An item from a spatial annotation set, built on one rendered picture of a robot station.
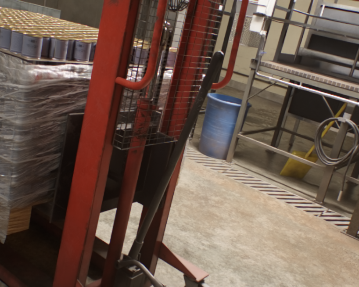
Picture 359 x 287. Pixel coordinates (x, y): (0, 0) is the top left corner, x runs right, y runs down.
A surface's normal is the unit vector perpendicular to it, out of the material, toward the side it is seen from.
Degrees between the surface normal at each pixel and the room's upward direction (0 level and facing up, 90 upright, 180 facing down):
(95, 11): 90
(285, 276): 0
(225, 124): 92
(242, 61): 90
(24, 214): 88
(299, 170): 120
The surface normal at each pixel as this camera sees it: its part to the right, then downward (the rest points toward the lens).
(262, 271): 0.22, -0.94
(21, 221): 0.79, 0.30
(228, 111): -0.02, 0.29
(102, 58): -0.59, 0.09
